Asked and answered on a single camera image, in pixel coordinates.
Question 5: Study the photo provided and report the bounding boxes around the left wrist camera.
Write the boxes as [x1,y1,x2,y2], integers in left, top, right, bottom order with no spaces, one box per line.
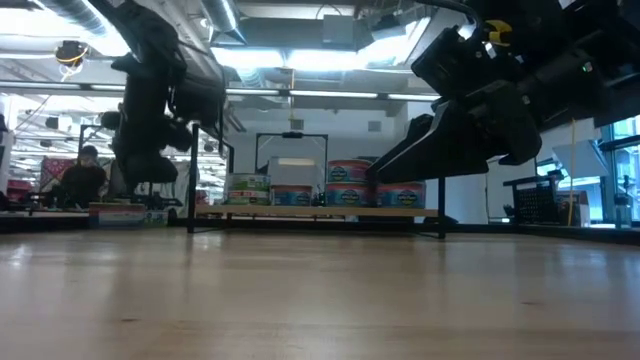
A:
[172,74,227,126]

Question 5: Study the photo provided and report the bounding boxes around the yellow sticker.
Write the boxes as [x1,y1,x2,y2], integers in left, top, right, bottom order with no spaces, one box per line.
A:
[483,19,514,47]

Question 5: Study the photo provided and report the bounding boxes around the colourful hanging cloth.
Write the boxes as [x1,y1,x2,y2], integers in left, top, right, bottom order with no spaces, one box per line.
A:
[39,157,76,191]

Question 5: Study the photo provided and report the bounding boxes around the wooden shelf black wire legs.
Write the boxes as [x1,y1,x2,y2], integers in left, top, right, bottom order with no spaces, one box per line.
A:
[187,122,449,240]

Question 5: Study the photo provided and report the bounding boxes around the silver ventilation duct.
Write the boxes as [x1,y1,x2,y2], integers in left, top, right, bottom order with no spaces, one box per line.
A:
[37,0,249,131]

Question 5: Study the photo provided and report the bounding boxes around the ceiling strip light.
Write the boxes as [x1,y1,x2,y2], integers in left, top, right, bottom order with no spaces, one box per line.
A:
[0,82,126,94]
[224,88,444,101]

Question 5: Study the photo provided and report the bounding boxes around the white storage box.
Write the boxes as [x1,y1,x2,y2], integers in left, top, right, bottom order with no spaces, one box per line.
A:
[268,156,324,189]

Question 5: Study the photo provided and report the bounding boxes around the black ceiling-hung device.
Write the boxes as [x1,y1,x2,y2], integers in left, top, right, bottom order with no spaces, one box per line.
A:
[53,39,90,69]

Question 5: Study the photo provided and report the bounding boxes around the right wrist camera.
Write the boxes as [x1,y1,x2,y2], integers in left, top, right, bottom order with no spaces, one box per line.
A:
[410,25,504,99]

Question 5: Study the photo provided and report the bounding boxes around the person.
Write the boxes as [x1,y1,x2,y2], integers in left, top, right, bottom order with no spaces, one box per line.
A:
[57,144,109,209]

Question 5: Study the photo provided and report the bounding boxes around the yellow hanging cable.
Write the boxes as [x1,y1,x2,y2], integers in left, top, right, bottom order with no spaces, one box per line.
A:
[567,117,578,227]

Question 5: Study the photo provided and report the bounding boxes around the white board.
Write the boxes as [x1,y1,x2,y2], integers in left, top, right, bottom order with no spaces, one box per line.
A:
[484,157,539,221]

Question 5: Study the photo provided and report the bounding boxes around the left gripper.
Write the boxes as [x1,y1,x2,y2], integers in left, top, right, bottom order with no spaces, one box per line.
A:
[98,58,195,186]

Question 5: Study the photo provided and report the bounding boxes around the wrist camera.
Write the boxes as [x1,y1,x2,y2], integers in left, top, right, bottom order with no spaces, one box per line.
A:
[410,25,504,99]
[172,74,227,126]

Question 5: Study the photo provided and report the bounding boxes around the pull-tab lid tuna can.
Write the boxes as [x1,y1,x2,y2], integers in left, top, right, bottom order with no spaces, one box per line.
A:
[271,184,314,207]

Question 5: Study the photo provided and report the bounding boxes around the black mesh cart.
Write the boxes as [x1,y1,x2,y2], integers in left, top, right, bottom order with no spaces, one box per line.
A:
[502,174,569,226]

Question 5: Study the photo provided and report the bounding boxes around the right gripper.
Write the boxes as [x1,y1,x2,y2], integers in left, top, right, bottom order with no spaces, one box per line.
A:
[371,53,607,185]

